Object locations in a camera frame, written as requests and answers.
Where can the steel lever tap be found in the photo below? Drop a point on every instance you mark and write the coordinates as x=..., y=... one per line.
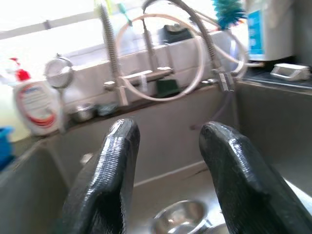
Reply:
x=151, y=73

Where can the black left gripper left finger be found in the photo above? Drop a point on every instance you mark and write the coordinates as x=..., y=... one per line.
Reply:
x=104, y=182

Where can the blue bottle brush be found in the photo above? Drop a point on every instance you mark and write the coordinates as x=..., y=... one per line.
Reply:
x=228, y=12

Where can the teal scouring pad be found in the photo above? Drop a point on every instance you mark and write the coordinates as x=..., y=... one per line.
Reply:
x=107, y=109

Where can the small steel bowl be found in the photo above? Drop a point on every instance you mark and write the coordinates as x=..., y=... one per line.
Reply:
x=83, y=113

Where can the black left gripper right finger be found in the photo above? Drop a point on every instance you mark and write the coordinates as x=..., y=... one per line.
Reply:
x=243, y=185

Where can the dark green sponge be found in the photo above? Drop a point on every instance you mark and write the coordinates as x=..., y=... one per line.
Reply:
x=175, y=34

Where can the white soap pump bottle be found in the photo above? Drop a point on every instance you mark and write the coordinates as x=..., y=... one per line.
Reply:
x=36, y=109

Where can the steel gooseneck faucet with valve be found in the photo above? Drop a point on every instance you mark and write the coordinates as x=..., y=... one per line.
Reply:
x=209, y=44

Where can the white water filter canister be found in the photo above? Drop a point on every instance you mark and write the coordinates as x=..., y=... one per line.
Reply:
x=275, y=29

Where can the blue plastic container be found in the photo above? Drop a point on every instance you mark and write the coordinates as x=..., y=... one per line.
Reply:
x=6, y=146

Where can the shiny round steel bowl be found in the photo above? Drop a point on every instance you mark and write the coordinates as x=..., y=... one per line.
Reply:
x=178, y=219

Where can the clear purple tube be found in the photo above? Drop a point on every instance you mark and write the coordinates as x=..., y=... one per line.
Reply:
x=225, y=104

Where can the green scouring pad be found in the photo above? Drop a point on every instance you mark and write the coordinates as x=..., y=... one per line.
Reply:
x=167, y=86

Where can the stainless steel sink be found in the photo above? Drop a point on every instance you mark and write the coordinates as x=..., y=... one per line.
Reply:
x=170, y=151

